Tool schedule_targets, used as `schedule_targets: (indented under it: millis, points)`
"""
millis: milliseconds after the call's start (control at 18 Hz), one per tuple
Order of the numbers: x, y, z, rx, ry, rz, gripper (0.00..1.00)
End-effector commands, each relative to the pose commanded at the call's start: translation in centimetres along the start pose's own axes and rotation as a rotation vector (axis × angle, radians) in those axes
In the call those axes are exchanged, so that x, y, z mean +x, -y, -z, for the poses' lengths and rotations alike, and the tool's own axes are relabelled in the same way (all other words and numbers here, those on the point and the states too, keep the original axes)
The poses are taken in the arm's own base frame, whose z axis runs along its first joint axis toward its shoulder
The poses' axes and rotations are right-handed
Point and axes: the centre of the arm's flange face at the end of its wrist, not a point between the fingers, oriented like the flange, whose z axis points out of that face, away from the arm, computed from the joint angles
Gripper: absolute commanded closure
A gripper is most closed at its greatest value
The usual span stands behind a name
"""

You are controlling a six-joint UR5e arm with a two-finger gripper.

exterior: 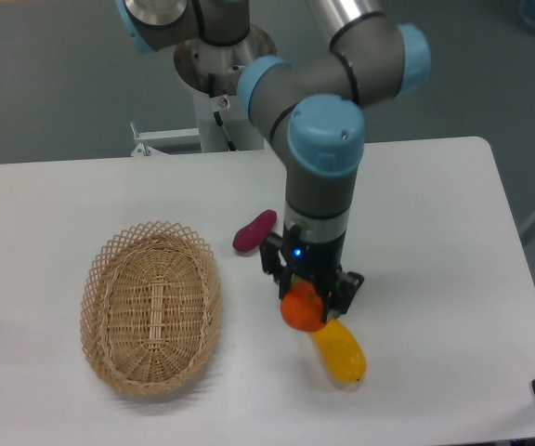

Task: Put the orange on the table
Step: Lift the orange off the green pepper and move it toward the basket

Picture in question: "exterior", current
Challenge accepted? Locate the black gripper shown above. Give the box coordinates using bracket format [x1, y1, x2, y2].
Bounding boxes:
[259, 225, 364, 322]

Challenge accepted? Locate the orange fruit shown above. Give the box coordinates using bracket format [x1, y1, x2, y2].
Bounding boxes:
[280, 279, 325, 333]

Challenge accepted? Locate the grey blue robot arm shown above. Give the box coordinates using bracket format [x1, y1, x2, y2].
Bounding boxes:
[116, 1, 431, 325]

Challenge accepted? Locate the purple sweet potato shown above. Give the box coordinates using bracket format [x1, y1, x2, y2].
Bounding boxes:
[232, 209, 278, 253]

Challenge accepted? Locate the yellow mango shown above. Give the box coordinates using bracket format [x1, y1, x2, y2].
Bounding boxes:
[309, 319, 368, 384]

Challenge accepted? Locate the woven wicker basket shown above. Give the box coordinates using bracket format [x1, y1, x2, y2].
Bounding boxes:
[80, 221, 222, 397]

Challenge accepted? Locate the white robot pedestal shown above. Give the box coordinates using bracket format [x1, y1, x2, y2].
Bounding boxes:
[173, 25, 278, 153]

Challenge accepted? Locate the white metal base frame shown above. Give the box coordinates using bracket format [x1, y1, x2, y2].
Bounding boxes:
[129, 120, 276, 157]

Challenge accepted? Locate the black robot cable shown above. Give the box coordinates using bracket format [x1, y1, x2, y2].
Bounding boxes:
[207, 72, 238, 152]

